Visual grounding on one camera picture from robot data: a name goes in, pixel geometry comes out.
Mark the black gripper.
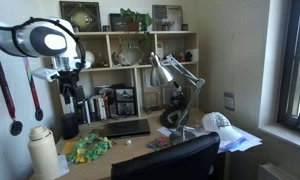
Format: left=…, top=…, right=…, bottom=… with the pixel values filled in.
left=58, top=70, right=87, bottom=105

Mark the silver desk lamp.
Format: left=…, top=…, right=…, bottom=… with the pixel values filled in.
left=148, top=51, right=207, bottom=146

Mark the dark spine book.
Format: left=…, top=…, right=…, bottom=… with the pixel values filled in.
left=75, top=99, right=86, bottom=125

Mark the white spine book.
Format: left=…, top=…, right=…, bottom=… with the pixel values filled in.
left=97, top=95, right=107, bottom=121
left=84, top=99, right=91, bottom=124

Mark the black cylinder speaker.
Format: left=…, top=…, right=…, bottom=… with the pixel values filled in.
left=61, top=112, right=80, bottom=141

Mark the small medal multicolour ribbon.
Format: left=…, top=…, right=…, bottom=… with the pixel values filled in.
left=23, top=57, right=44, bottom=122

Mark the white round ornament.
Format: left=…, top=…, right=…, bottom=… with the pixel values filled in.
left=84, top=50, right=96, bottom=68

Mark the small gold figurine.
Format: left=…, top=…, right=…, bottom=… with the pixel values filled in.
left=95, top=53, right=108, bottom=69

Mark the yellow paper sheet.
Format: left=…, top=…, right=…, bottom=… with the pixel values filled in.
left=60, top=139, right=79, bottom=156

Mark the green yellow flower lei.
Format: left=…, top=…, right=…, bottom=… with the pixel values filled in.
left=67, top=133, right=114, bottom=164

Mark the wooden desk shelf hutch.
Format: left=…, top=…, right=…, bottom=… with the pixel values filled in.
left=44, top=30, right=200, bottom=126

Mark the closed black laptop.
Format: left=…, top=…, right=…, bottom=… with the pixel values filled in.
left=99, top=118, right=152, bottom=139

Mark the cream insulated water bottle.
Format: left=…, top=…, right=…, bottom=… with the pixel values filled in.
left=27, top=125, right=60, bottom=180

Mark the large medal red ribbon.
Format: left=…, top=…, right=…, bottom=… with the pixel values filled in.
left=0, top=41, right=24, bottom=137

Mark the white paper sheet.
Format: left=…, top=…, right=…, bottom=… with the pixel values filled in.
left=56, top=154, right=70, bottom=178

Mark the large white shell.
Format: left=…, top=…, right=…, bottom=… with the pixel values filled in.
left=111, top=44, right=144, bottom=67

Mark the metal newton cradle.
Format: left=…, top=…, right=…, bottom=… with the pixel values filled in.
left=143, top=89, right=163, bottom=114

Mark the dark framed gold-pattern picture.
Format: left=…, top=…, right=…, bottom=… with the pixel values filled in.
left=59, top=0, right=102, bottom=33

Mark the colourful bead pile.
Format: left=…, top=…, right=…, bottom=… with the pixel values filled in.
left=146, top=136, right=168, bottom=152

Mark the green potted plant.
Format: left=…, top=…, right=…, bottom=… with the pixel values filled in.
left=119, top=7, right=154, bottom=51

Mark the black microscope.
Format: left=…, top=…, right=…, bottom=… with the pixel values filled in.
left=159, top=81, right=190, bottom=129

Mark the black office chair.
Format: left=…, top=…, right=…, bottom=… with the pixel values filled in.
left=110, top=131, right=222, bottom=180

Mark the small black figurine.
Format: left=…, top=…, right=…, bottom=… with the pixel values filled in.
left=184, top=50, right=193, bottom=63

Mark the grey framed picture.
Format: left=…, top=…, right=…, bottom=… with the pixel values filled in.
left=151, top=4, right=184, bottom=32

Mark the white card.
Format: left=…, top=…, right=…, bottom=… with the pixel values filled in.
left=189, top=48, right=200, bottom=63

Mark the white baseball cap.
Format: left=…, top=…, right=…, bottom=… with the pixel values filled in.
left=201, top=111, right=244, bottom=143

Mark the white paper stack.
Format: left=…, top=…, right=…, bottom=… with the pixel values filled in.
left=156, top=123, right=264, bottom=154

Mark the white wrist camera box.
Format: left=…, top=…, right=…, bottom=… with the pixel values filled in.
left=31, top=67, right=61, bottom=83

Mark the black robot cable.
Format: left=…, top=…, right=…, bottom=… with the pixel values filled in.
left=11, top=16, right=88, bottom=71

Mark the black double photo frame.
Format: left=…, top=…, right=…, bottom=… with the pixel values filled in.
left=114, top=87, right=138, bottom=117

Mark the small black picture frame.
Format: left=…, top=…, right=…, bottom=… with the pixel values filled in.
left=109, top=13, right=129, bottom=33

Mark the wall plate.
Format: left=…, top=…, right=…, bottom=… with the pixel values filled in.
left=223, top=91, right=236, bottom=112

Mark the black window frame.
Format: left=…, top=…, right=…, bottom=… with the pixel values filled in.
left=276, top=0, right=300, bottom=136

